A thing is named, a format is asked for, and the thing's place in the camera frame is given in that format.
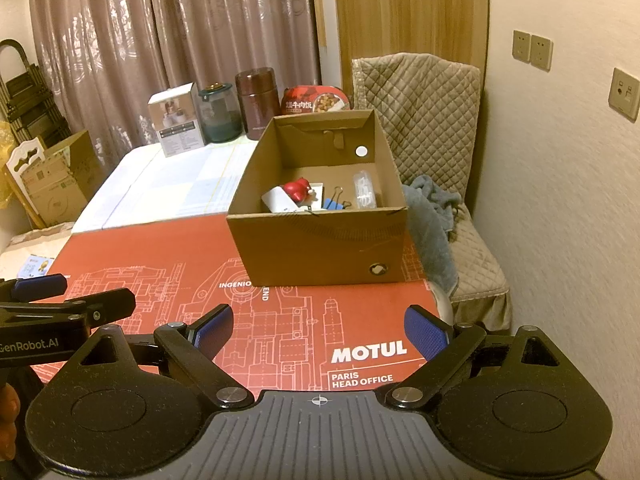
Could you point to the small colourful booklet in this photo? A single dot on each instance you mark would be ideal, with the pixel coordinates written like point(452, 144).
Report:
point(35, 266)

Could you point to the brown cardboard carton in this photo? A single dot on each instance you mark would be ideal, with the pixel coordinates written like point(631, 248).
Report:
point(60, 190)

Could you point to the person's left hand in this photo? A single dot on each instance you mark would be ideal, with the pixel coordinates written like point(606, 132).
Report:
point(6, 410)

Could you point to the green glass jar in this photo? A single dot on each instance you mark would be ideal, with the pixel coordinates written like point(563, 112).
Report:
point(217, 120)

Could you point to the clear plastic box blue label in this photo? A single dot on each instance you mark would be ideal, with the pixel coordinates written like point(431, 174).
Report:
point(364, 190)

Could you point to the pale checked tablecloth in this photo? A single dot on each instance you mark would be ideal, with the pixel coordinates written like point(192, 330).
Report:
point(165, 190)

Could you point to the beige wall socket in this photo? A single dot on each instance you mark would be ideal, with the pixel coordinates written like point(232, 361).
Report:
point(541, 52)
point(522, 46)
point(625, 92)

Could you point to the red food packet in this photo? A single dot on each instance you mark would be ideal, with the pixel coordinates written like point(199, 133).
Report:
point(315, 102)

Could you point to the white square night light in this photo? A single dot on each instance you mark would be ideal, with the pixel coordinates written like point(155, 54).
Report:
point(277, 200)

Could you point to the red printed mat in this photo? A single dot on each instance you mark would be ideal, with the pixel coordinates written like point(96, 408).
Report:
point(150, 260)

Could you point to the white ornate board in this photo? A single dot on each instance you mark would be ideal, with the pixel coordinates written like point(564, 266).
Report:
point(25, 152)

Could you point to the grey blue towel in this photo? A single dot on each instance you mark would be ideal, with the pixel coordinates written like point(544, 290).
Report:
point(432, 230)

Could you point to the beige patterned curtain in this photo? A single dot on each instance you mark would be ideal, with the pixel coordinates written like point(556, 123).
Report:
point(125, 35)

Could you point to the quilted beige chair cover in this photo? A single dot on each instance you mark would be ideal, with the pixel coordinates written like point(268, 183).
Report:
point(430, 110)

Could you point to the brown thermos flask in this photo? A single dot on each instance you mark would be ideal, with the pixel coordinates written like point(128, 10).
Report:
point(255, 105)

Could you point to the red cat figurine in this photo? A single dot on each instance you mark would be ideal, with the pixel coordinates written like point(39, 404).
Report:
point(297, 191)

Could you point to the yellow plastic bag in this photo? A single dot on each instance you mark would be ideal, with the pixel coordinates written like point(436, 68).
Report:
point(3, 160)

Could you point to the white product box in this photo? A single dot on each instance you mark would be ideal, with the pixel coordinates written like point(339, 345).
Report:
point(175, 130)

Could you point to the wooden door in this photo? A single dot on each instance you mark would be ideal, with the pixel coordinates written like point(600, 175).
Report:
point(410, 10)

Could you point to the brown cardboard box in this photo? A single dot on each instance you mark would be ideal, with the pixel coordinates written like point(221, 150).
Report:
point(320, 250)

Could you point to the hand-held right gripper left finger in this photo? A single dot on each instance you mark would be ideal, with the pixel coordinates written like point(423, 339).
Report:
point(215, 332)

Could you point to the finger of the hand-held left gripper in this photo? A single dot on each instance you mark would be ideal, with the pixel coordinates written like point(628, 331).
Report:
point(110, 302)
point(42, 285)

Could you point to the blue binder clip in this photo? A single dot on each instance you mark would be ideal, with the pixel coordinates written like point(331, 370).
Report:
point(332, 204)

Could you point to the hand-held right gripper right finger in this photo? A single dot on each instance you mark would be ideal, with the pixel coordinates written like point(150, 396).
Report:
point(425, 332)

